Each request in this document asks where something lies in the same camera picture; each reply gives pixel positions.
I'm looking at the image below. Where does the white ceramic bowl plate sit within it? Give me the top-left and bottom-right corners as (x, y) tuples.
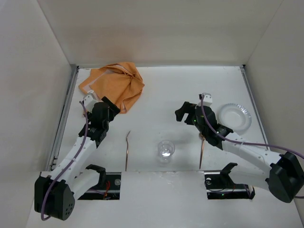
(218, 103), (252, 132)

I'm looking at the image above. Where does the copper fork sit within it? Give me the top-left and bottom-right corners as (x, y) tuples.
(125, 130), (131, 172)

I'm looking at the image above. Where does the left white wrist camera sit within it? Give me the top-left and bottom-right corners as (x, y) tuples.
(83, 93), (97, 112)

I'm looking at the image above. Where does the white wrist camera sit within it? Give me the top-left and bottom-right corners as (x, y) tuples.
(83, 93), (97, 112)
(199, 93), (213, 106)

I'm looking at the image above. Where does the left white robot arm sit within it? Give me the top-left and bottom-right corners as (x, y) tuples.
(34, 94), (120, 221)

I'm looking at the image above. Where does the left aluminium frame rail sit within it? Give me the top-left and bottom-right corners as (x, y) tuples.
(45, 64), (79, 171)

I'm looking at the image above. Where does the right aluminium frame rail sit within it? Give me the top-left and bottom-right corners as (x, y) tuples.
(240, 65), (268, 144)

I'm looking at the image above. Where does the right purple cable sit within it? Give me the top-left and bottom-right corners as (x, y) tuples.
(200, 96), (304, 199)

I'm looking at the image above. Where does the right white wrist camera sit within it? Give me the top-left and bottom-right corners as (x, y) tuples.
(199, 93), (213, 106)

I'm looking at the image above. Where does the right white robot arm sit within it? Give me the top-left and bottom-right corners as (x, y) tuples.
(175, 102), (304, 203)

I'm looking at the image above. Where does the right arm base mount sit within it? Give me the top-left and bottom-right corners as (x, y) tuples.
(204, 171), (256, 200)

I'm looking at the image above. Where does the copper spoon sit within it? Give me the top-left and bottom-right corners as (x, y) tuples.
(199, 134), (205, 169)

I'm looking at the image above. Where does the aluminium frame rail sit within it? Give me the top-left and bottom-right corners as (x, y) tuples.
(240, 65), (268, 144)
(45, 64), (79, 171)

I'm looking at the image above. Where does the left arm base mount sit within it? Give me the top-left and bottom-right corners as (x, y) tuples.
(79, 172), (122, 200)

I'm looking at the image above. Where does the orange cloth placemat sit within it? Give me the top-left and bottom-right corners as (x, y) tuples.
(78, 62), (144, 114)

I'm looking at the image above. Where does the clear drinking glass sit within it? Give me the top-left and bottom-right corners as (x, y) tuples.
(158, 140), (175, 164)

